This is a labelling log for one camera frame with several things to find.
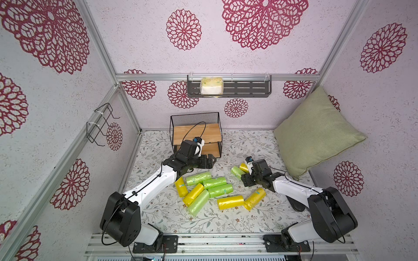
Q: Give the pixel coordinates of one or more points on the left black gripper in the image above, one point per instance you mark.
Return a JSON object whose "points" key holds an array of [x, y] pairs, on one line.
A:
{"points": [[204, 165]]}

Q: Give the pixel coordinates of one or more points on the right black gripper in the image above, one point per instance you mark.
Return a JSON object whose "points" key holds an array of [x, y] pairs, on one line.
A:
{"points": [[250, 179]]}

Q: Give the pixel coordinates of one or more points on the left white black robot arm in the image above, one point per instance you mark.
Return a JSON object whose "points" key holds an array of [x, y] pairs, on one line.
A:
{"points": [[121, 219]]}

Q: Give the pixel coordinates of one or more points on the green cushion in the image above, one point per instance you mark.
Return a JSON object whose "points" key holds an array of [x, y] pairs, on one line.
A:
{"points": [[314, 133]]}

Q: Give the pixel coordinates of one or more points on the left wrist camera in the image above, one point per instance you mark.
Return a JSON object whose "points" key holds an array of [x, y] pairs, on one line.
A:
{"points": [[199, 145]]}

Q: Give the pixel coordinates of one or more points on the yellow trash bag roll right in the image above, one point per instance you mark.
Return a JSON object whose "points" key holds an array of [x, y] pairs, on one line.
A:
{"points": [[254, 199]]}

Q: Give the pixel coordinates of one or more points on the yellow trash bag roll left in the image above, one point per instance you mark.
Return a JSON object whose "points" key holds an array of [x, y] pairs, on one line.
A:
{"points": [[181, 187]]}

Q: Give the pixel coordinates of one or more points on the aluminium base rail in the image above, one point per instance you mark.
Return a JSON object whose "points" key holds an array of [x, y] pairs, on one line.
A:
{"points": [[227, 244]]}

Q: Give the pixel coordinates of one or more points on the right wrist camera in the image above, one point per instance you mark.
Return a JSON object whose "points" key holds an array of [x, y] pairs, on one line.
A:
{"points": [[249, 163]]}

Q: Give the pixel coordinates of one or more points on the pale green trash bag roll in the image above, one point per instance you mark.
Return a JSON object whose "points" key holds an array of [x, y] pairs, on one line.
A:
{"points": [[199, 203]]}

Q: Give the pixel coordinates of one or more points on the yellow trash bag roll far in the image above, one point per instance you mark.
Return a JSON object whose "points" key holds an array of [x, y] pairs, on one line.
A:
{"points": [[244, 168]]}

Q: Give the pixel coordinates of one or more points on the grey wall metal rack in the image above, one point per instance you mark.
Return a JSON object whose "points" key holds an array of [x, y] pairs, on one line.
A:
{"points": [[260, 87]]}

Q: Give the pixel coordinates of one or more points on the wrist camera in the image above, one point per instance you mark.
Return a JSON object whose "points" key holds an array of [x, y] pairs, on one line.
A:
{"points": [[249, 163], [199, 145]]}

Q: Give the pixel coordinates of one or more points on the yellow trash bag roll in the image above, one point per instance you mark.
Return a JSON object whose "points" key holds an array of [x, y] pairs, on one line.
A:
{"points": [[244, 168], [230, 202], [181, 187], [254, 199]]}

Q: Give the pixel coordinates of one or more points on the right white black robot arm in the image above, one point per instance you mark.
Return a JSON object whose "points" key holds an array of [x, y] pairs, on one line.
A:
{"points": [[331, 217]]}

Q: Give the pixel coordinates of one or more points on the black wire wooden shelf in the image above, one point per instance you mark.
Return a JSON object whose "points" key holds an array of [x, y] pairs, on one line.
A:
{"points": [[204, 126]]}

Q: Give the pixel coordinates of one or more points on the yellow trash bag roll diagonal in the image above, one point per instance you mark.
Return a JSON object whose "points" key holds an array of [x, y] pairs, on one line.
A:
{"points": [[192, 195]]}

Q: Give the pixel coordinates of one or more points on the white sponge block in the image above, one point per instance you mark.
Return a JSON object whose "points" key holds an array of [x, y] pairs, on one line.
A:
{"points": [[212, 86]]}

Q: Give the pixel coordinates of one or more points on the yellow trash bag roll centre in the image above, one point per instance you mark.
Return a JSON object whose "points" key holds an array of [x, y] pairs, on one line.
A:
{"points": [[230, 202]]}

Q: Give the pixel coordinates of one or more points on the black wire wall hook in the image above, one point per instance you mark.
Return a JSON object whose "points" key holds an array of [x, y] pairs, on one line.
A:
{"points": [[95, 128]]}

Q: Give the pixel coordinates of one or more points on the green trash bag roll top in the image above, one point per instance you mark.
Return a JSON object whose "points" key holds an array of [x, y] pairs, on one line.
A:
{"points": [[198, 178]]}

